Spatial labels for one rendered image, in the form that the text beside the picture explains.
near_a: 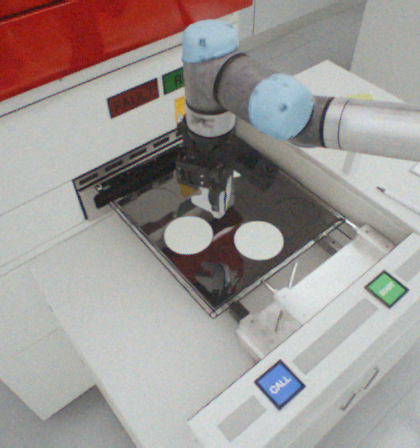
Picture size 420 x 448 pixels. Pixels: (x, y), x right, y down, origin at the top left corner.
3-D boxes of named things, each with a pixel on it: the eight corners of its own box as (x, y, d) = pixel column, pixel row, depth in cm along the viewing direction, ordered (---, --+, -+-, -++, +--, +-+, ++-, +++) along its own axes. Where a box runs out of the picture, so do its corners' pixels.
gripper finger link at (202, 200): (196, 209, 86) (194, 175, 79) (224, 218, 84) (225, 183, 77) (189, 221, 84) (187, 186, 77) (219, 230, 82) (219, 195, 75)
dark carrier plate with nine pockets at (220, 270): (116, 203, 98) (116, 201, 98) (233, 140, 112) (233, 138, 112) (214, 309, 81) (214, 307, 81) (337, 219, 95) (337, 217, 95)
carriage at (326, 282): (235, 338, 82) (235, 331, 80) (359, 240, 97) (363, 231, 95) (264, 370, 78) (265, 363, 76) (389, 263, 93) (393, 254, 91)
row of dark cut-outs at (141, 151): (76, 188, 94) (73, 179, 92) (231, 109, 112) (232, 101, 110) (77, 189, 94) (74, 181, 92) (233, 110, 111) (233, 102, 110)
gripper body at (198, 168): (193, 159, 81) (190, 104, 72) (237, 171, 79) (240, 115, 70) (176, 187, 77) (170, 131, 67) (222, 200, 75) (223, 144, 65)
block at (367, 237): (353, 239, 93) (356, 230, 91) (363, 231, 95) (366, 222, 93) (383, 263, 89) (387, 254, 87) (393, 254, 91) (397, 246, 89)
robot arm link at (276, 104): (333, 103, 59) (272, 71, 64) (301, 77, 50) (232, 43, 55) (303, 154, 61) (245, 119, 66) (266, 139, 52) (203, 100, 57)
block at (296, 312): (270, 304, 84) (272, 295, 81) (283, 294, 85) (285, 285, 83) (301, 333, 80) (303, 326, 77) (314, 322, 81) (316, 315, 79)
